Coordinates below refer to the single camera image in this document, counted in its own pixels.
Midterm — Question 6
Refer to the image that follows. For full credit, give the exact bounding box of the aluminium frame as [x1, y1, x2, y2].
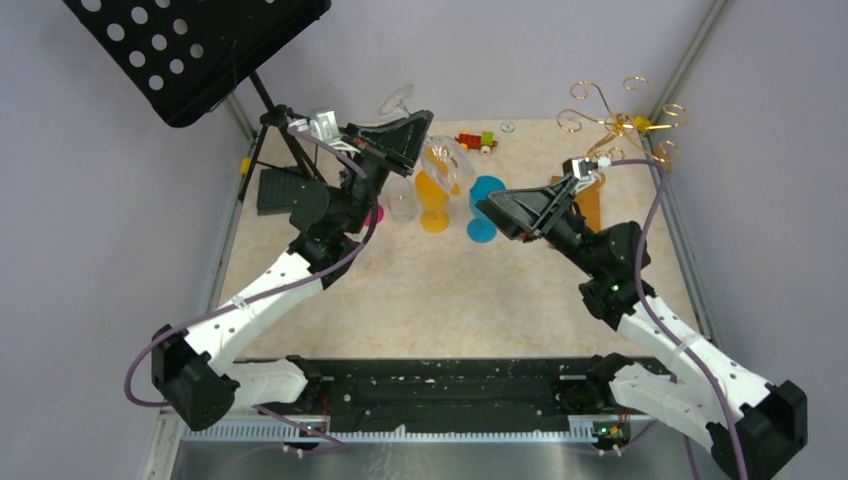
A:
[140, 412, 725, 479]

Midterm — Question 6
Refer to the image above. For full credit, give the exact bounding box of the blue wine glass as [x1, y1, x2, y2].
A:
[466, 175, 505, 244]

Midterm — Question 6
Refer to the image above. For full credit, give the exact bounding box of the colourful toy train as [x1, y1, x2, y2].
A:
[454, 131, 499, 155]

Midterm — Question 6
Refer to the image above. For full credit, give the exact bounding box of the pink wine glass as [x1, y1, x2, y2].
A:
[363, 203, 384, 227]

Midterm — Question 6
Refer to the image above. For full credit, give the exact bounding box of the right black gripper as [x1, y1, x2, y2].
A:
[475, 173, 604, 277]

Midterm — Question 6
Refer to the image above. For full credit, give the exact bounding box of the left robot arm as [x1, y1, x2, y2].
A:
[150, 110, 434, 431]

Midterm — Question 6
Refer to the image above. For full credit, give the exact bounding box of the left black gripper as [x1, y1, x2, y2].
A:
[341, 110, 434, 234]

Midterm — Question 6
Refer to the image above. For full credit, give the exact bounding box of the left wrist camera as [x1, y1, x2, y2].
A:
[286, 108, 361, 154]

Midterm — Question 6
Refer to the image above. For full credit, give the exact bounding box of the black foot pedal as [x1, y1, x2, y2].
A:
[256, 168, 309, 216]

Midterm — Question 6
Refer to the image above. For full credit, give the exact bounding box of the gold wine glass rack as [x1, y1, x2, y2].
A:
[556, 76, 690, 231]

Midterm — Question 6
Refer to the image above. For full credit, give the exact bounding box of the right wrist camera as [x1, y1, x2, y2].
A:
[563, 155, 613, 180]

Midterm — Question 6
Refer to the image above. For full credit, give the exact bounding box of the clear wine glass back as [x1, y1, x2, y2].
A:
[378, 83, 476, 196]

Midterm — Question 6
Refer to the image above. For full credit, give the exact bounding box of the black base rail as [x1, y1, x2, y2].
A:
[260, 355, 636, 434]

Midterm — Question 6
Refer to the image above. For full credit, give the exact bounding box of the clear wine glass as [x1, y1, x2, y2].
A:
[378, 83, 476, 196]
[383, 177, 418, 223]

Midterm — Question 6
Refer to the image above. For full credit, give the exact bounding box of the black perforated music stand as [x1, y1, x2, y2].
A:
[61, 0, 349, 203]

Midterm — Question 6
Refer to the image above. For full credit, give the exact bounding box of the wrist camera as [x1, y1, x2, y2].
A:
[286, 108, 361, 154]
[563, 155, 613, 180]

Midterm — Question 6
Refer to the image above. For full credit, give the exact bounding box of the clear wine glass front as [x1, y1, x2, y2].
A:
[383, 177, 418, 223]

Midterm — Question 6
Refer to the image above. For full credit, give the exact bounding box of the yellow wine glass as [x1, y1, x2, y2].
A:
[414, 171, 450, 233]

